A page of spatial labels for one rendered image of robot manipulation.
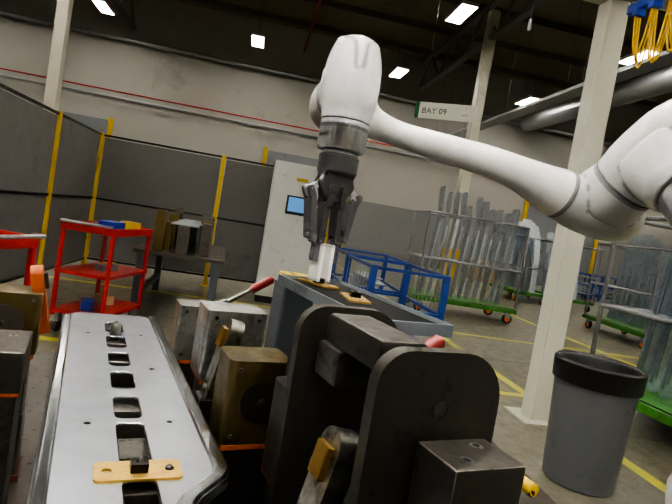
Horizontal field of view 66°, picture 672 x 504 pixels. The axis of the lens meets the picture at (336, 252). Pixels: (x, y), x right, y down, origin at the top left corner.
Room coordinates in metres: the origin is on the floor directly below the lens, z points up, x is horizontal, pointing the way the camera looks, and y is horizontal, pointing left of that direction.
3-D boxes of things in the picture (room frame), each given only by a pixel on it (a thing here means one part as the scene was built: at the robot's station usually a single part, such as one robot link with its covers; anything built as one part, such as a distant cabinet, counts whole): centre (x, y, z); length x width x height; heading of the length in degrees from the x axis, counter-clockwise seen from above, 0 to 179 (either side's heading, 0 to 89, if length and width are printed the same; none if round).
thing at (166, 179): (7.89, 1.90, 1.00); 3.64 x 0.14 x 2.00; 100
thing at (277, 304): (1.10, 0.07, 0.92); 0.08 x 0.08 x 0.44; 26
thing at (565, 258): (4.10, -1.78, 1.64); 0.36 x 0.36 x 3.28; 10
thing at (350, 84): (0.98, 0.03, 1.54); 0.13 x 0.11 x 0.16; 12
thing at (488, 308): (9.56, -2.34, 0.89); 1.90 x 1.00 x 1.77; 98
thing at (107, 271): (4.54, 2.00, 0.49); 0.81 x 0.46 x 0.97; 178
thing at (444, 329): (0.86, -0.04, 1.16); 0.37 x 0.14 x 0.02; 26
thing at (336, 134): (0.97, 0.02, 1.43); 0.09 x 0.09 x 0.06
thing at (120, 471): (0.51, 0.16, 1.01); 0.08 x 0.04 x 0.01; 115
